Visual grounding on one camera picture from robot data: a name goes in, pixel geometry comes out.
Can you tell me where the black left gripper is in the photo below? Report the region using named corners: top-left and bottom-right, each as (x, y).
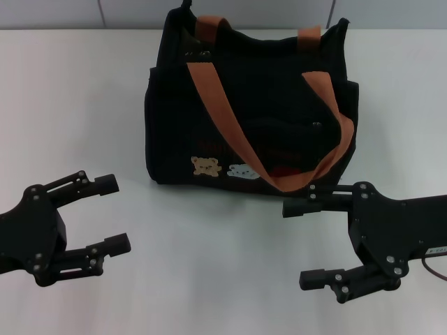
top-left (0, 170), bottom-right (132, 288)

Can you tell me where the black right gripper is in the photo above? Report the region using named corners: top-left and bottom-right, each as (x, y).
top-left (281, 181), bottom-right (447, 304)

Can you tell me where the black food bag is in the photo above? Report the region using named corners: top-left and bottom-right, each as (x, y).
top-left (145, 0), bottom-right (360, 193)

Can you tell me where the right gripper cable with plug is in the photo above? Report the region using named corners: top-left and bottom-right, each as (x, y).
top-left (421, 257), bottom-right (447, 282)

